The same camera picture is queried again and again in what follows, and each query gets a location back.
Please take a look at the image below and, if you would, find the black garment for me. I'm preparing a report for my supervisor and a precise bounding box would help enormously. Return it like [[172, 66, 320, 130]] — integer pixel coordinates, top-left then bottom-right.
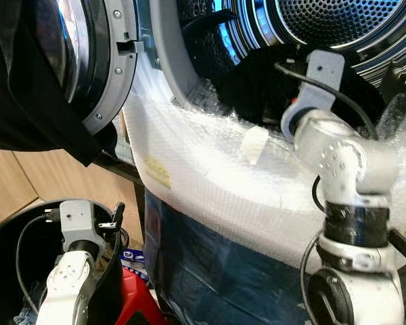
[[220, 44, 386, 129]]

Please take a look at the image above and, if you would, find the blue and white package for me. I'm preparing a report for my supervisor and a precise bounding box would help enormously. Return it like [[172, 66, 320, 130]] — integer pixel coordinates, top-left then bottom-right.
[[122, 249, 146, 266]]

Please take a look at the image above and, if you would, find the yellow rectangular warning sticker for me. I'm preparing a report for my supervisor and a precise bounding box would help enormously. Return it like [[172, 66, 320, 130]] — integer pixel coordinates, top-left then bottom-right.
[[143, 157, 172, 189]]

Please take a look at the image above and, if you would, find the red plastic stool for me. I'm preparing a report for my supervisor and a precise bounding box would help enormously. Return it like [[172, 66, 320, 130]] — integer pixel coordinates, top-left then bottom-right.
[[115, 264, 166, 325]]

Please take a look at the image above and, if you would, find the wooden cabinet panel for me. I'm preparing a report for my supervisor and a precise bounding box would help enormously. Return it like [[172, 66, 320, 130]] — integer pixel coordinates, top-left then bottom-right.
[[0, 148, 144, 231]]

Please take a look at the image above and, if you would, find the clear bubble wrap sheet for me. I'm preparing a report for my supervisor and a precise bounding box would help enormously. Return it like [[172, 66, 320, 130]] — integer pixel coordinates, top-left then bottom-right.
[[122, 61, 406, 272]]

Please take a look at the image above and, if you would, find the dark blue protective film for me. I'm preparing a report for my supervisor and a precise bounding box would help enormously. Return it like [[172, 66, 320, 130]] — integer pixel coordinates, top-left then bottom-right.
[[143, 190, 325, 325]]

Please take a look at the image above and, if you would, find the black laundry bucket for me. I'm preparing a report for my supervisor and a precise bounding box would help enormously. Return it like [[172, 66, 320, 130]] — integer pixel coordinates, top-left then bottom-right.
[[0, 198, 139, 325]]

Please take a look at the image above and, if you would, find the grey round washer door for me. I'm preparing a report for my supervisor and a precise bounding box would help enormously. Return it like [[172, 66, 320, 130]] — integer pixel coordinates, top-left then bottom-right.
[[47, 0, 139, 135]]

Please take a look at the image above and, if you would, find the white tape piece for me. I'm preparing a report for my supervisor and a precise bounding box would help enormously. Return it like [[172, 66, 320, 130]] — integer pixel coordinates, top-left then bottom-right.
[[242, 125, 270, 165]]

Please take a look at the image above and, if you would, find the black garment draped over door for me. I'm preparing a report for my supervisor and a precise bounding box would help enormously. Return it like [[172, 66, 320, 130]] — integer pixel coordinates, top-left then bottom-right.
[[0, 0, 119, 167]]

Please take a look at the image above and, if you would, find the grey rubber door gasket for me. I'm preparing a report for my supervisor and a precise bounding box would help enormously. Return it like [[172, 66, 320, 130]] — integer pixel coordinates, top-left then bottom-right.
[[149, 0, 221, 109]]

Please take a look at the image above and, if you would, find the perforated steel washer drum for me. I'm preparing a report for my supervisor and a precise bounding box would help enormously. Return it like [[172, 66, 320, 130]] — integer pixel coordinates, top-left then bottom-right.
[[176, 0, 406, 89]]

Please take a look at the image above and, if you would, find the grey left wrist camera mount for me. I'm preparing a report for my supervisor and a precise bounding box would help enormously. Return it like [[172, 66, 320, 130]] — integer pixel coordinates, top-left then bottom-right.
[[59, 200, 107, 255]]

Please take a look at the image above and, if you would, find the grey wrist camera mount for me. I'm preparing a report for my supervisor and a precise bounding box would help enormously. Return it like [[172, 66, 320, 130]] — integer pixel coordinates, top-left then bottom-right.
[[59, 200, 107, 255], [281, 51, 346, 139]]

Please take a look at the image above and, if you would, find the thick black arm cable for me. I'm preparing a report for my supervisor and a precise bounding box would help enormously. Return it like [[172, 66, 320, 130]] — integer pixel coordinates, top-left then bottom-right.
[[389, 229, 406, 265]]

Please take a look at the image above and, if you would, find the thin black looped arm cable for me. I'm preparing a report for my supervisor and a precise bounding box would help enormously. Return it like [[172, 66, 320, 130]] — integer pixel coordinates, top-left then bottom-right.
[[300, 177, 325, 325]]

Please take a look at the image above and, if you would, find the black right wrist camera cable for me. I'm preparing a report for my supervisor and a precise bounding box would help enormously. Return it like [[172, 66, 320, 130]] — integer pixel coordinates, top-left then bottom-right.
[[275, 62, 378, 139]]

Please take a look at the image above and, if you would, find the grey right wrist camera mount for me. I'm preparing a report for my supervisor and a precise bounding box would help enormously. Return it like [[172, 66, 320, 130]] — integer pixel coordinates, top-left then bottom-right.
[[281, 51, 346, 139]]

